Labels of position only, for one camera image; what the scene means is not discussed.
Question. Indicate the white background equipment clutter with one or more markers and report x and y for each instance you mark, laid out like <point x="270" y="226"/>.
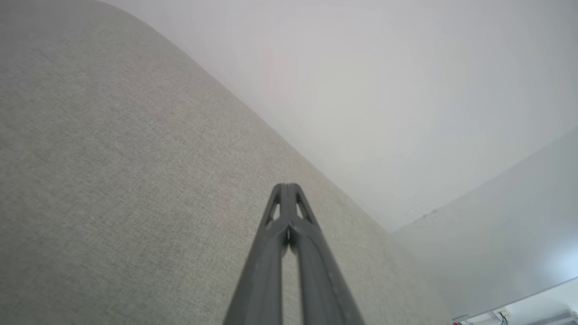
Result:
<point x="501" y="316"/>

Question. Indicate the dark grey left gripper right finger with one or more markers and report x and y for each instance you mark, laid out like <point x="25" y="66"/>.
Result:
<point x="320" y="284"/>

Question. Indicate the grey fabric sofa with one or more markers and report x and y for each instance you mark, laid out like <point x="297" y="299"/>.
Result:
<point x="113" y="180"/>

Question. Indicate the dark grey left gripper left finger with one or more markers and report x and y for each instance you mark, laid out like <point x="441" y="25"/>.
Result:
<point x="262" y="280"/>

